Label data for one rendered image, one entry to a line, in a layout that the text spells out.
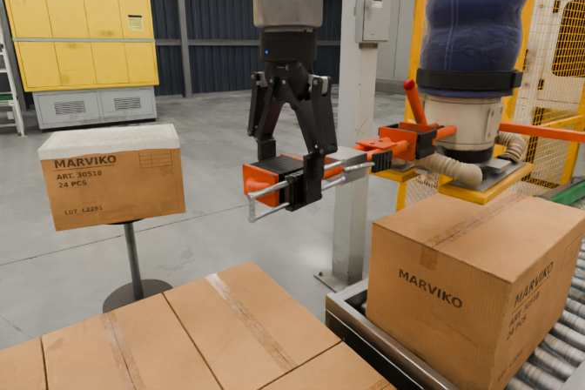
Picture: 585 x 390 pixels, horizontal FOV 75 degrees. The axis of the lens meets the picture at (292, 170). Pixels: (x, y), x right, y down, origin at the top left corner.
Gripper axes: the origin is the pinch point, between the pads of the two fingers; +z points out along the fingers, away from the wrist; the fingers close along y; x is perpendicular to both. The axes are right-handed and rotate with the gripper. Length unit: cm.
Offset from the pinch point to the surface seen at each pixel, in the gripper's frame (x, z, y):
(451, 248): -55, 32, -3
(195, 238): -93, 127, 211
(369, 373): -40, 73, 9
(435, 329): -52, 56, -4
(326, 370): -32, 73, 18
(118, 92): -222, 64, 713
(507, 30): -56, -22, -8
